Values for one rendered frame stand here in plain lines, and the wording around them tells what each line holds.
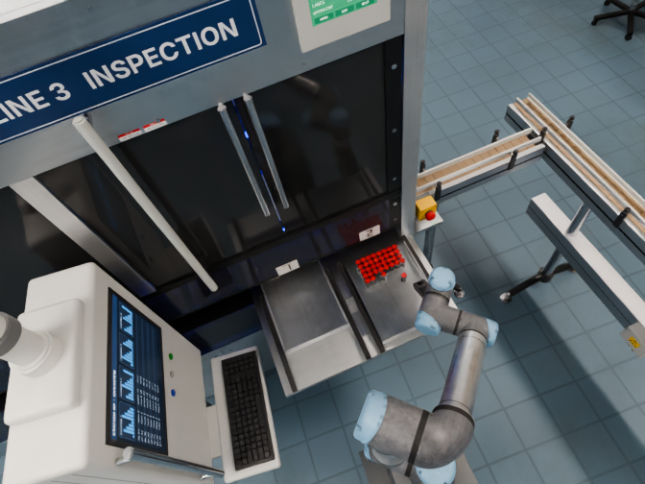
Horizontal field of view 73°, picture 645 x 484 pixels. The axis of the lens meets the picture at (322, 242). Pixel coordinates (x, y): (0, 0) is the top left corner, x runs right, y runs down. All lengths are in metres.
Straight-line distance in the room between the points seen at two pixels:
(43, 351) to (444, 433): 0.87
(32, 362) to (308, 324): 0.94
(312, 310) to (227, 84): 0.97
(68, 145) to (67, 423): 0.59
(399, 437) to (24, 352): 0.79
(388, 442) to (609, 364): 1.90
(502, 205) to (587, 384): 1.16
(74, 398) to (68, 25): 0.73
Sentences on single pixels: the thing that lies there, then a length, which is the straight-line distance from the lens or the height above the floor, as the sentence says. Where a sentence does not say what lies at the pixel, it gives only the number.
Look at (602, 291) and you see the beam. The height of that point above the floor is 0.49.
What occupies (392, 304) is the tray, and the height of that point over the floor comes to 0.88.
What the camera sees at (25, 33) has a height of 2.07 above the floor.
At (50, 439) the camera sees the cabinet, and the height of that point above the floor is 1.55.
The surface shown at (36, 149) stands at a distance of 1.11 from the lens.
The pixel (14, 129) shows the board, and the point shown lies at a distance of 1.08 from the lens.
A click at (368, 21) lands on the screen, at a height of 1.87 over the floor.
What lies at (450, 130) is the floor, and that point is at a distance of 3.50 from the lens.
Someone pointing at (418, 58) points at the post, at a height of 1.72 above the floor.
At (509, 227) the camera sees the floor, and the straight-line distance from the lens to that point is 3.01.
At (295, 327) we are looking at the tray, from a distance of 1.71.
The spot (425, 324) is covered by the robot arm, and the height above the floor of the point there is 1.25.
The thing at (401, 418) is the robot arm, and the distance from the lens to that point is 1.03.
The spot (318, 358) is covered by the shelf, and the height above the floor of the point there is 0.88.
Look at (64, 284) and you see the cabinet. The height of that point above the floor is 1.55.
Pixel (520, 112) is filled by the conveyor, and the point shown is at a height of 0.93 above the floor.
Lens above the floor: 2.45
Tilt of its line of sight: 57 degrees down
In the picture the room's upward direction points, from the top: 15 degrees counter-clockwise
